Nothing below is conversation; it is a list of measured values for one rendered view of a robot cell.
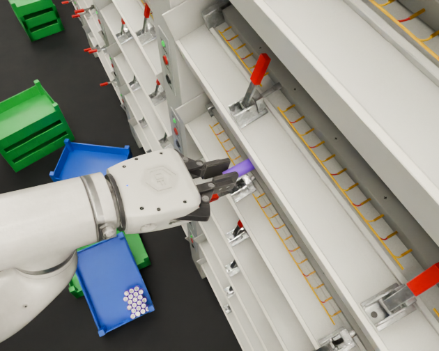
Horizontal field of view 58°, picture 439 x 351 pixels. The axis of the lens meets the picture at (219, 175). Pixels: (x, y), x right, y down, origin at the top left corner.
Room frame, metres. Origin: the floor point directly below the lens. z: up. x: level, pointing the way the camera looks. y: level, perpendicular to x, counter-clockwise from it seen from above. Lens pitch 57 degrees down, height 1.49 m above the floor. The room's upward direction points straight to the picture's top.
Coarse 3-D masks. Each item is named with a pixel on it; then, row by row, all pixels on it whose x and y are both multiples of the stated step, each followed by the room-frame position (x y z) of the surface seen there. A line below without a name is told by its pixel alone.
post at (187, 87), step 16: (160, 0) 0.52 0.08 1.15; (176, 0) 0.49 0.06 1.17; (160, 16) 0.53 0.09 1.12; (160, 48) 0.55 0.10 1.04; (176, 48) 0.48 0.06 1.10; (176, 64) 0.48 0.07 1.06; (176, 80) 0.49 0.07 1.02; (192, 80) 0.49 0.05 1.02; (176, 96) 0.50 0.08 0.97; (192, 96) 0.49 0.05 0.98; (176, 112) 0.52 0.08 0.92; (192, 144) 0.49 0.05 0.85; (192, 256) 0.56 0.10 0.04
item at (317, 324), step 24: (192, 120) 0.49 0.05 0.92; (216, 144) 0.43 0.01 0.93; (240, 216) 0.29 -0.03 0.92; (264, 216) 0.28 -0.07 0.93; (264, 240) 0.24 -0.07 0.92; (288, 240) 0.24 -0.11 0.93; (288, 264) 0.20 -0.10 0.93; (288, 288) 0.17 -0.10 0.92; (312, 312) 0.14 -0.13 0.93; (312, 336) 0.10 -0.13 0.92
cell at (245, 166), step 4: (248, 160) 0.33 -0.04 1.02; (236, 164) 0.33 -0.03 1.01; (240, 164) 0.32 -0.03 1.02; (244, 164) 0.32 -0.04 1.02; (248, 164) 0.32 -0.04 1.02; (252, 164) 0.32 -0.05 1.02; (232, 168) 0.32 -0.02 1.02; (236, 168) 0.32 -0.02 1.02; (240, 168) 0.32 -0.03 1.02; (244, 168) 0.32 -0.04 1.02; (248, 168) 0.32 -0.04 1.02; (252, 168) 0.32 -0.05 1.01; (224, 172) 0.31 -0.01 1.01; (228, 172) 0.31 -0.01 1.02; (240, 172) 0.31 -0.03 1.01; (244, 172) 0.31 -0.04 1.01
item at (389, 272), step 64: (192, 0) 0.49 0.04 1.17; (192, 64) 0.43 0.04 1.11; (256, 64) 0.34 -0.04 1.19; (256, 128) 0.31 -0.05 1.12; (320, 128) 0.28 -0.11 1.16; (320, 192) 0.22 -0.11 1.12; (384, 192) 0.19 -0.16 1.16; (320, 256) 0.15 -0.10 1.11; (384, 256) 0.14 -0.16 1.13; (384, 320) 0.08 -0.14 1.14
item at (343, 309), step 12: (228, 132) 0.43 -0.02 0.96; (240, 156) 0.39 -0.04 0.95; (264, 192) 0.32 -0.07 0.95; (276, 204) 0.29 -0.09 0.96; (276, 228) 0.26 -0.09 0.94; (288, 228) 0.25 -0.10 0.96; (300, 240) 0.23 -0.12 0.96; (288, 252) 0.22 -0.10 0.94; (312, 264) 0.19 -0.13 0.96; (324, 276) 0.18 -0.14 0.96; (312, 288) 0.16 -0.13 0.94; (336, 300) 0.14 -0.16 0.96; (348, 312) 0.13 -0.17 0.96; (360, 336) 0.10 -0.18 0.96; (372, 348) 0.08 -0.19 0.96
